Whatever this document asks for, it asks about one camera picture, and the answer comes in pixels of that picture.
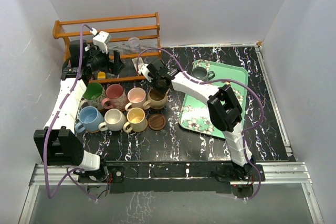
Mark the white green small box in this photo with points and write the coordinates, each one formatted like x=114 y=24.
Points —
x=138 y=63

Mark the green floral tray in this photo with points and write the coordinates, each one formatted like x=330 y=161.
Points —
x=194 y=114

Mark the black front base frame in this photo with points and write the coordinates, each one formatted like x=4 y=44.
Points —
x=132 y=176

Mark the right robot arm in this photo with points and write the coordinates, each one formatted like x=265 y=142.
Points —
x=223 y=106

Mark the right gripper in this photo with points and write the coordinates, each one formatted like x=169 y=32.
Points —
x=161 y=91

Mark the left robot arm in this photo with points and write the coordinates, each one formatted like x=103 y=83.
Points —
x=57 y=142

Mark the white beige mug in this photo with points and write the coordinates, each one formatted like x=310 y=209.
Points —
x=114 y=120

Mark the maroon mug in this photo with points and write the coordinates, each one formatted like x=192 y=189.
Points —
x=115 y=98

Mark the clear plastic cup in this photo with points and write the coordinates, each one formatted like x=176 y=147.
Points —
x=134 y=44

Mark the yellow mug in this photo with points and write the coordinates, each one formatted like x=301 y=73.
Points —
x=136 y=121

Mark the green mug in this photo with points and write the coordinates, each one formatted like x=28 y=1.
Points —
x=94 y=95

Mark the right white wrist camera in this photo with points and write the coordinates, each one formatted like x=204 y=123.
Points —
x=144 y=71

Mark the wooden shelf rack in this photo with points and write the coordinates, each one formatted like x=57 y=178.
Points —
x=77 y=44

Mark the yellow small block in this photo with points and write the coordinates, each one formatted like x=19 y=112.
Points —
x=101 y=75

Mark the blue mug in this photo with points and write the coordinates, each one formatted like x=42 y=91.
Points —
x=89 y=120

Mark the tan brown mug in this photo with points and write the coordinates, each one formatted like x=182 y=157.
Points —
x=155 y=100

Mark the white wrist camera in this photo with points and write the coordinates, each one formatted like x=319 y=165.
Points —
x=101 y=40
x=144 y=71

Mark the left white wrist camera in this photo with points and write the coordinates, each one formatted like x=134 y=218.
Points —
x=101 y=40

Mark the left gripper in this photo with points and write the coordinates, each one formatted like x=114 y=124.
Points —
x=118 y=64

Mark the grey mug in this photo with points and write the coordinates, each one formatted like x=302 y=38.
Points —
x=202 y=74

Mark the pink mug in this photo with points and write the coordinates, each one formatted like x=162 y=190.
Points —
x=136 y=98

